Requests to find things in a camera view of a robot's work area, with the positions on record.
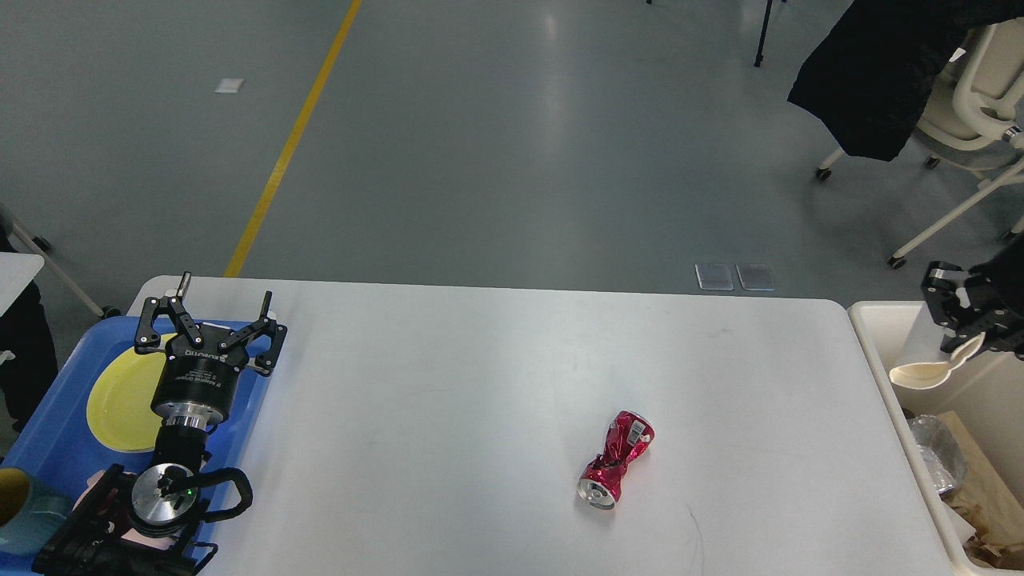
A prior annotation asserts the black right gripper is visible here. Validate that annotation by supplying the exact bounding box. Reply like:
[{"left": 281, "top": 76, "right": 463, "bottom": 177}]
[{"left": 921, "top": 236, "right": 1023, "bottom": 357}]

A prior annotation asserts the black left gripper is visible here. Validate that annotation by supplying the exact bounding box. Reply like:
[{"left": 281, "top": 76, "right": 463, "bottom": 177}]
[{"left": 132, "top": 271, "right": 287, "bottom": 433}]

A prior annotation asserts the white lid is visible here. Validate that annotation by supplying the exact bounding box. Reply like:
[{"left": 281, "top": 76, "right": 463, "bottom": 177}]
[{"left": 888, "top": 333, "right": 985, "bottom": 390}]

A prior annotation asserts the yellow plastic plate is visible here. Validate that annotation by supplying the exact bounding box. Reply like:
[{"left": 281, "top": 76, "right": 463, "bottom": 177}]
[{"left": 86, "top": 347, "right": 166, "bottom": 454}]

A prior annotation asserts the silver foil bag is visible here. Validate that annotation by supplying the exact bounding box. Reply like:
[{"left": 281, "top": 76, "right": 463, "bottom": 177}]
[{"left": 906, "top": 414, "right": 969, "bottom": 498}]

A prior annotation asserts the pink ribbed mug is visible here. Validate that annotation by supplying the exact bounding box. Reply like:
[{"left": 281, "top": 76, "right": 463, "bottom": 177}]
[{"left": 73, "top": 470, "right": 175, "bottom": 550}]

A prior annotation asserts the brown paper bag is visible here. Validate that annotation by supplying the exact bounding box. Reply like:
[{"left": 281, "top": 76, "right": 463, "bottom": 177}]
[{"left": 938, "top": 411, "right": 1022, "bottom": 517}]

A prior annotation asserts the teal mug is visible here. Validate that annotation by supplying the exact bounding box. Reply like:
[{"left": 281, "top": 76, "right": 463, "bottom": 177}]
[{"left": 1, "top": 467, "right": 74, "bottom": 556}]

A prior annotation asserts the brown paper ball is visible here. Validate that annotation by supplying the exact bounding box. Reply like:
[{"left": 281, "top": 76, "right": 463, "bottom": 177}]
[{"left": 942, "top": 471, "right": 1023, "bottom": 572}]

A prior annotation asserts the crushed red soda can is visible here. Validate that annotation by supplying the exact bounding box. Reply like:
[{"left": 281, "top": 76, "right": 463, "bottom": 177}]
[{"left": 577, "top": 410, "right": 655, "bottom": 510}]

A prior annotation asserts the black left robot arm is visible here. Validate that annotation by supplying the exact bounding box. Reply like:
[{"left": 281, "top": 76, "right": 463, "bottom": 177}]
[{"left": 32, "top": 273, "right": 288, "bottom": 575}]

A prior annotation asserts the white plastic bin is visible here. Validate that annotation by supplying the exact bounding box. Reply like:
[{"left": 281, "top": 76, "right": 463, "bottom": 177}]
[{"left": 849, "top": 302, "right": 1023, "bottom": 575}]

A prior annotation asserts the white office chair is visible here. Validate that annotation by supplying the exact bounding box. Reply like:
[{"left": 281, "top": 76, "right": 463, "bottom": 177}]
[{"left": 814, "top": 16, "right": 1024, "bottom": 268}]

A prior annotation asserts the white side table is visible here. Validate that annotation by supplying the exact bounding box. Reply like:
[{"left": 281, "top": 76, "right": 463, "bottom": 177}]
[{"left": 0, "top": 204, "right": 119, "bottom": 321}]

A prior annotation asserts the black jacket on chair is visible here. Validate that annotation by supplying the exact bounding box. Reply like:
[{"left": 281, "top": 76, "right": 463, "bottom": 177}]
[{"left": 787, "top": 1, "right": 1023, "bottom": 162}]

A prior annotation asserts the black tripod leg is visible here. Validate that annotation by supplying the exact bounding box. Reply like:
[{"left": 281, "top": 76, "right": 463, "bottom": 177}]
[{"left": 753, "top": 0, "right": 778, "bottom": 69}]

